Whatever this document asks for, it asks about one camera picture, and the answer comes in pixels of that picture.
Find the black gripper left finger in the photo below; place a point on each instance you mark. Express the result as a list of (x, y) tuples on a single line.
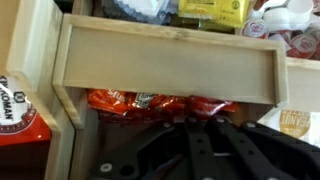
[(146, 150)]

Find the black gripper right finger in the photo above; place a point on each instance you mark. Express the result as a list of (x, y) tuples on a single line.
[(266, 153)]

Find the white paper bag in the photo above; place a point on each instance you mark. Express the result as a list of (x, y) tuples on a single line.
[(295, 123)]

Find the wooden condiment organizer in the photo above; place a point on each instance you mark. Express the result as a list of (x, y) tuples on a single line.
[(166, 60)]

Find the small creamer cup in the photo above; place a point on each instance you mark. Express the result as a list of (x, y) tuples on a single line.
[(301, 45), (255, 28)]

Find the red soy sauce packet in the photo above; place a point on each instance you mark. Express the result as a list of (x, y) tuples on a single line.
[(20, 113)]

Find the yellow mustard packet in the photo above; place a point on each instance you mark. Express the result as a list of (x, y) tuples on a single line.
[(206, 11)]

